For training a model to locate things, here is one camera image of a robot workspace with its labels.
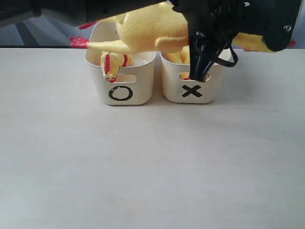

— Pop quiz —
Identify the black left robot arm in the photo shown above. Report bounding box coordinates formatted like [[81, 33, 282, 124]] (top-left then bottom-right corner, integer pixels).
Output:
[[0, 0, 303, 82]]

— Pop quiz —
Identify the headless yellow rubber chicken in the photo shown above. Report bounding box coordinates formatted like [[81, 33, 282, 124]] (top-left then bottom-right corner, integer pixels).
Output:
[[163, 46, 190, 64]]

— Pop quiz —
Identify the severed rubber chicken head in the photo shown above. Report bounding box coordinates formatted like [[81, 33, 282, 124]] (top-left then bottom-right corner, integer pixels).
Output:
[[179, 72, 190, 80]]

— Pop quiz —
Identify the cream bin marked X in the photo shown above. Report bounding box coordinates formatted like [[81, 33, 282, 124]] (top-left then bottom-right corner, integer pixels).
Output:
[[161, 53, 225, 104]]

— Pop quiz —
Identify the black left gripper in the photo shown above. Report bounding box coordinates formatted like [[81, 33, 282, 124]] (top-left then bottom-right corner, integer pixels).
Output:
[[171, 0, 300, 83]]

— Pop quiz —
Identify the large yellow rubber chicken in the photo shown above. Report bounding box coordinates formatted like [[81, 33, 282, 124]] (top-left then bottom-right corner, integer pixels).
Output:
[[69, 0, 296, 54]]

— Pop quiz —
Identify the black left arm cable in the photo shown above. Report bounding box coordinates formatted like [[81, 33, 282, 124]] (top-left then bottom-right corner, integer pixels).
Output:
[[195, 31, 239, 77]]

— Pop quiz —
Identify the cream bin marked O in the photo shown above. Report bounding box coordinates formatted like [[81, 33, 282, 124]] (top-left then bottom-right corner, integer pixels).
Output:
[[84, 22, 157, 105]]

